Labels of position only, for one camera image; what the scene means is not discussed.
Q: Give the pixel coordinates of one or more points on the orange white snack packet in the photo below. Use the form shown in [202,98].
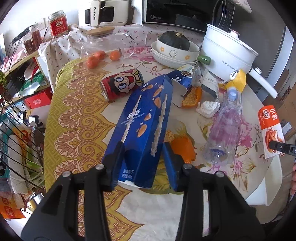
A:
[270,128]

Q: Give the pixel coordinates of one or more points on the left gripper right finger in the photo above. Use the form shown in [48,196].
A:
[174,168]

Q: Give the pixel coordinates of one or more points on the small orange tangerine right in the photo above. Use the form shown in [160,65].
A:
[115,55]

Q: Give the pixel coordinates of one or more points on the small floral cloth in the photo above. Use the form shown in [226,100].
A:
[59,51]

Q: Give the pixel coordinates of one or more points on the large orange peel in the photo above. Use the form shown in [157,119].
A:
[183,146]

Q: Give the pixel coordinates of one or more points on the blue biscuit box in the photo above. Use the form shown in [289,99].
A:
[142,128]

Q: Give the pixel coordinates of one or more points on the clear plastic water bottle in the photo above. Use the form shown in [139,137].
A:
[222,143]

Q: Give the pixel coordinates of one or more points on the small orange tangerine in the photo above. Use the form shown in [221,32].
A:
[94,59]
[115,55]

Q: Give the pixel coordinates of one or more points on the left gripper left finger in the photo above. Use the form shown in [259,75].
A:
[112,166]

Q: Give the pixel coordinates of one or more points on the white plastic trash bin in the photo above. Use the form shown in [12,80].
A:
[265,193]

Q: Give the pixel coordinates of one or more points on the orange peel with pith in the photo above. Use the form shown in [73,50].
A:
[192,98]

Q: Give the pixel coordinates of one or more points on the white electric cooking pot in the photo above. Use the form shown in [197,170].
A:
[229,54]

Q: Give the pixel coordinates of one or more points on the small orange tangerine left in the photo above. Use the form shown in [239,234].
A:
[94,59]

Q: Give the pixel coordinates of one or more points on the white appliance black window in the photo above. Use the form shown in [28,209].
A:
[103,13]

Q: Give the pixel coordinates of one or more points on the black microwave oven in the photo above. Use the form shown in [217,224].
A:
[190,14]

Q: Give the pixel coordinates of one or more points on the person right hand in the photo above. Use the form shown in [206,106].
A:
[293,181]

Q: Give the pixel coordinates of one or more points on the white floral bowl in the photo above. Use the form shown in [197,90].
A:
[187,56]

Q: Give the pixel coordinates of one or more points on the red label glass jar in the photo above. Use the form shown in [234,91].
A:
[58,24]

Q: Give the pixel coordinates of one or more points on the dark green pumpkin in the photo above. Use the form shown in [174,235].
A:
[175,39]

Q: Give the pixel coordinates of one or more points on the white tissue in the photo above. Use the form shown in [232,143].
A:
[208,108]

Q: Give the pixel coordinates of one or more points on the yellow snack wrapper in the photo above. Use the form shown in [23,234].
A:
[237,80]

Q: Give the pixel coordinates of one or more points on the wire rack shelf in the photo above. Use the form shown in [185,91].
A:
[22,132]

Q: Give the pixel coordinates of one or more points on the red cartoon drink can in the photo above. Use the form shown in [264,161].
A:
[121,84]

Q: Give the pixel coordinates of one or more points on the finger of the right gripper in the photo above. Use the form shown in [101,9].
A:
[283,147]

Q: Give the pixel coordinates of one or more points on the blue white milk carton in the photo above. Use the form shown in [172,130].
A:
[181,80]

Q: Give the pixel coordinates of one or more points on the white stacked plates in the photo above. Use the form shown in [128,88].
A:
[169,62]

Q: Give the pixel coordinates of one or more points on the grey refrigerator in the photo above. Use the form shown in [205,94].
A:
[265,30]

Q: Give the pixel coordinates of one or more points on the glass pitcher with cork lid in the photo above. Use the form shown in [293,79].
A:
[105,39]

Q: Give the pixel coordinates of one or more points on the torn silver foil packet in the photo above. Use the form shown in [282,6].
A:
[209,85]

